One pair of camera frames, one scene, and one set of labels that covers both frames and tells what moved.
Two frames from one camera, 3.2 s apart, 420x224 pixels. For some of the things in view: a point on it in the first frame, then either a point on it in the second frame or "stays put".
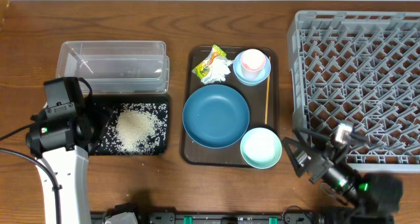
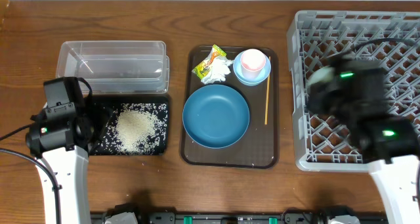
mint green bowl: x=261 y=148 to x=322 y=74
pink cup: x=252 y=62 stays put
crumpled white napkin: x=220 y=69 stays put
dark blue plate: x=216 y=116 stays put
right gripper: x=319 y=161 to x=317 y=91
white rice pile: x=136 y=129 stays put
